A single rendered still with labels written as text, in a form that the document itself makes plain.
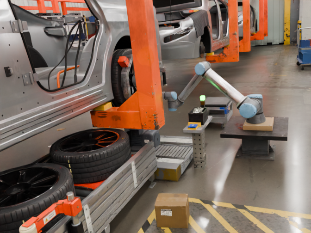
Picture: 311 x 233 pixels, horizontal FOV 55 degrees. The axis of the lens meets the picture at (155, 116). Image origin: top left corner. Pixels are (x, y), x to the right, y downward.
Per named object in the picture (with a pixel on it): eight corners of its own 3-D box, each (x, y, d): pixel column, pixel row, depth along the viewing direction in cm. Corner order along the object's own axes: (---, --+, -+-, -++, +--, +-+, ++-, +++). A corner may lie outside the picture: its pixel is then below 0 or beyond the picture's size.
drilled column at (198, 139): (196, 163, 301) (194, 124, 289) (206, 164, 297) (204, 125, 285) (194, 168, 292) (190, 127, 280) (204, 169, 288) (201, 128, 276)
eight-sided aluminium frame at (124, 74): (148, 98, 347) (143, 51, 332) (153, 98, 344) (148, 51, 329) (125, 112, 300) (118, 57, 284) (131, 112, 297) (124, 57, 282)
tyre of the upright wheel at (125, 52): (102, 38, 305) (90, 99, 289) (123, 36, 296) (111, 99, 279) (132, 66, 363) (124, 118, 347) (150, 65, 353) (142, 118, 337)
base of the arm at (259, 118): (267, 118, 306) (266, 108, 303) (263, 124, 290) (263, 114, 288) (248, 117, 316) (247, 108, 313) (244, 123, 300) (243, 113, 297)
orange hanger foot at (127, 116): (102, 121, 296) (96, 87, 286) (149, 123, 274) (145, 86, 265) (92, 127, 281) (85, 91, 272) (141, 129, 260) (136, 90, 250)
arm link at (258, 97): (264, 109, 302) (264, 92, 297) (260, 114, 289) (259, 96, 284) (250, 108, 310) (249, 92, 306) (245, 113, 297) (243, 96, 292)
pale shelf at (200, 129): (196, 118, 307) (195, 115, 307) (212, 118, 300) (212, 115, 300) (183, 132, 270) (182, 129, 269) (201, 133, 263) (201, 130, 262)
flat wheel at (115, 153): (72, 151, 295) (68, 129, 288) (138, 148, 285) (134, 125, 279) (40, 186, 232) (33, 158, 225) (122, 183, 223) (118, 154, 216)
